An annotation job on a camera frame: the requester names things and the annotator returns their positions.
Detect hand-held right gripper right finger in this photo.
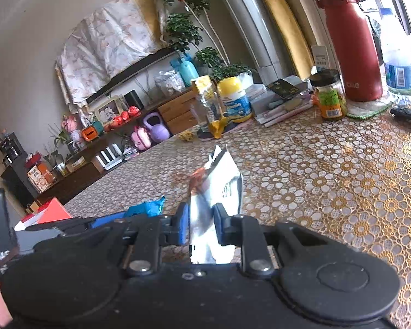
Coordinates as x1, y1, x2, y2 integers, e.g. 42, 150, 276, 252
213, 203, 357, 276

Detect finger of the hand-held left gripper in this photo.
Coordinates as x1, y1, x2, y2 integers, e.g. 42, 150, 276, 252
25, 213, 132, 235

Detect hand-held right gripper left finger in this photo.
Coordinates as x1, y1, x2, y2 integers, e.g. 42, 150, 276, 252
85, 202, 190, 278

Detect blue snack packet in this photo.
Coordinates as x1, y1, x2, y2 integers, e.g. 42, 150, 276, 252
125, 195, 166, 217

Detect silver snack packet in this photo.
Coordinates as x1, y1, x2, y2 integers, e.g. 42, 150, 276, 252
188, 145, 244, 264

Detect red cardboard box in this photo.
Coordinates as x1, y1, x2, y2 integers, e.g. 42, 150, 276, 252
14, 197, 73, 232

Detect orange printed box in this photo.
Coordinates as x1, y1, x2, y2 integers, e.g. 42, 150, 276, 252
27, 163, 57, 192

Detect white router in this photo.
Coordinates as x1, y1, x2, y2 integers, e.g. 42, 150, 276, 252
96, 144, 124, 170

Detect black coffee machine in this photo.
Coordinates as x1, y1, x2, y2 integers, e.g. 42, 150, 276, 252
0, 132, 27, 167

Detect pink bag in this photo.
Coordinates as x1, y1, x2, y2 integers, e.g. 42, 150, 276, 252
131, 126, 151, 151

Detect purple kettlebell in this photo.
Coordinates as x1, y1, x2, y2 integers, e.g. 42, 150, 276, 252
143, 112, 170, 144

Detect pink doll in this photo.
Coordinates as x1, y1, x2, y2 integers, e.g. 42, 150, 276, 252
62, 115, 83, 144

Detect red round ornaments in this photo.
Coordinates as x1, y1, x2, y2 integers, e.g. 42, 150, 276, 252
104, 106, 141, 131

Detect framed photo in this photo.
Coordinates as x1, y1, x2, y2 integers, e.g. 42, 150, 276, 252
94, 97, 122, 124

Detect wooden drawer cabinet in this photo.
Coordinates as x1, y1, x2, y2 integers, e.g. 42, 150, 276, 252
158, 87, 206, 134

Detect white tub with yellow lid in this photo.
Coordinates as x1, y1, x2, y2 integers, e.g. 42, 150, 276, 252
216, 76, 253, 124

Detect black speaker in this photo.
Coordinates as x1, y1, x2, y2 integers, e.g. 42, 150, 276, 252
124, 90, 144, 110

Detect yellow foil pouch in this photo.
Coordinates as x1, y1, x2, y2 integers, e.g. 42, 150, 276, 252
191, 75, 227, 139

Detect clear plastic bag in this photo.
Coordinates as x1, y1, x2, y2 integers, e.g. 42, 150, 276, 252
154, 70, 186, 97

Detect white pot with green plant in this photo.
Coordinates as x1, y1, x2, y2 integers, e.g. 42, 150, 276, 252
210, 64, 256, 90

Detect black flat box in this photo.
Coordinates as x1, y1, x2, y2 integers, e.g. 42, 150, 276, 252
266, 79, 304, 98

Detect black television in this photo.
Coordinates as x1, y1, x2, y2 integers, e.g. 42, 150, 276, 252
85, 49, 180, 105

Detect teal plastic jug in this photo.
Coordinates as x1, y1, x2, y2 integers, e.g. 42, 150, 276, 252
170, 53, 200, 88

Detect glass jar with black lid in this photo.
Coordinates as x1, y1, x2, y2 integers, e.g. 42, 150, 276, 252
309, 69, 348, 121

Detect floral dust cloth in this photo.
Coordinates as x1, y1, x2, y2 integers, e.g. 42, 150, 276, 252
56, 0, 168, 105

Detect green woven coaster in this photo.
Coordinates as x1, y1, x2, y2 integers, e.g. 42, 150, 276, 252
346, 92, 403, 120

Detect white printed card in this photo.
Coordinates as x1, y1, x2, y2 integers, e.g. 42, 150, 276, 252
311, 45, 330, 74

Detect grey standing air conditioner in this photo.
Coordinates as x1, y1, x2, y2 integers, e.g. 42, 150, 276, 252
209, 0, 288, 76

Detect yellow curtain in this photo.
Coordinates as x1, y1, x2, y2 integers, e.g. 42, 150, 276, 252
250, 0, 316, 78

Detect black remote control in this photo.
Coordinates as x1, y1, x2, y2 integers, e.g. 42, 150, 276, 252
390, 107, 411, 127

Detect red thermos bottle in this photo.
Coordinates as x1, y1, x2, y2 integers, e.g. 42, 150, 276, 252
317, 0, 384, 103

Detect tall green potted tree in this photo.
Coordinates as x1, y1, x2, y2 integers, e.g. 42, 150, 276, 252
156, 0, 227, 67

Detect clear plastic water bottle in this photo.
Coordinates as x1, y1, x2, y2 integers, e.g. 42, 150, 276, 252
378, 7, 411, 96

